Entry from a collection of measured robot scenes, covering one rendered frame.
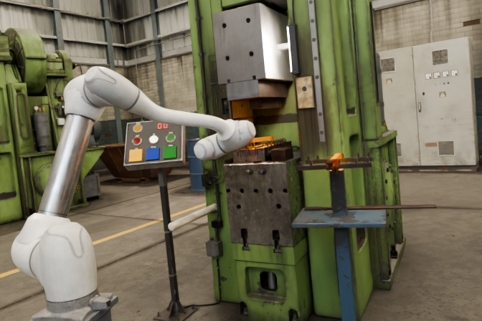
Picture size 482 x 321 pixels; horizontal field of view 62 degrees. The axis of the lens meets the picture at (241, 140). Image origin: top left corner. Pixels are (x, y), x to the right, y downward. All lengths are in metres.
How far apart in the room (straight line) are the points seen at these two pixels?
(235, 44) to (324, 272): 1.36
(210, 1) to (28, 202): 4.82
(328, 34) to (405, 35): 5.86
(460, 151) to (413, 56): 1.70
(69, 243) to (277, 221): 1.15
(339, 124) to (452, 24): 5.89
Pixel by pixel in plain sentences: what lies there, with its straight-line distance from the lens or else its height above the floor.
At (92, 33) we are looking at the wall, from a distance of 11.92.
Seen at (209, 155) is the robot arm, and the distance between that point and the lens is 1.78.
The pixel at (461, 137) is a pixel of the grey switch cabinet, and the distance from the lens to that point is 7.23.
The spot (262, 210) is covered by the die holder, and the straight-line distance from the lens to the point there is 2.20.
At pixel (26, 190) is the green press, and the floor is 0.41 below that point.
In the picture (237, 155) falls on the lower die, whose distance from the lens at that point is 2.28.
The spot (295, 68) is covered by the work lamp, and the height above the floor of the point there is 1.40.
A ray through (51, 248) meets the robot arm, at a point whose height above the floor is 0.82.
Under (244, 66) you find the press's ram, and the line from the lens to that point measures 2.24.
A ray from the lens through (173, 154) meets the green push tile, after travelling 2.31.
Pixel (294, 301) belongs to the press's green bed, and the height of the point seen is 0.17.
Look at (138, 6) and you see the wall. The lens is 12.21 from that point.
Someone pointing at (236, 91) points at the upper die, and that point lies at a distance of 2.26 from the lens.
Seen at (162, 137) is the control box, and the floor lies 1.09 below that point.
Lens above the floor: 1.16
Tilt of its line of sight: 3 degrees down
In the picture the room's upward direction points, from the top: 5 degrees counter-clockwise
